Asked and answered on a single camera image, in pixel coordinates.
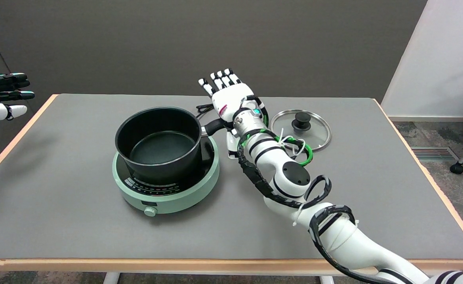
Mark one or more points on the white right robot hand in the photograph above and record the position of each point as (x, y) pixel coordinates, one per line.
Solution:
(229, 98)

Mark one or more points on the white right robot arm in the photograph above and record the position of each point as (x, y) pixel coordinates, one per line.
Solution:
(274, 154)

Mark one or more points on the glass lid with black knob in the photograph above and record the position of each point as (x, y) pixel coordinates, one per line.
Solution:
(301, 120)

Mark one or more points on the green round induction cooker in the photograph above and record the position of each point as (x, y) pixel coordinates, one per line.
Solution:
(176, 201)

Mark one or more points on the grey table mat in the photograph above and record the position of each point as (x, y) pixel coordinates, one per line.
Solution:
(97, 228)

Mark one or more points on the white table leg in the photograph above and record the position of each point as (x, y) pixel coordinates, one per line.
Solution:
(327, 280)
(111, 278)

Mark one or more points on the floor vent grille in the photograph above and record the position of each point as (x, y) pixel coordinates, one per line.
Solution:
(434, 154)

